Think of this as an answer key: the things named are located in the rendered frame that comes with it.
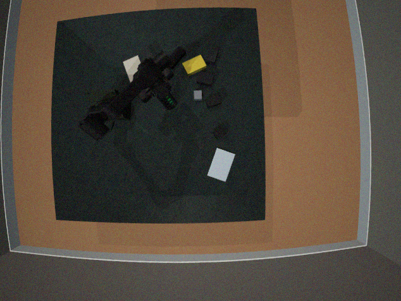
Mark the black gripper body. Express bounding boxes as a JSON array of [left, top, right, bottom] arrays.
[[137, 67, 174, 103]]

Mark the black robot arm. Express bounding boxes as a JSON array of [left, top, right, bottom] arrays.
[[78, 51, 172, 141]]

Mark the yellow rectangular block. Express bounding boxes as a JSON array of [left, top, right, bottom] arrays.
[[182, 55, 207, 76]]

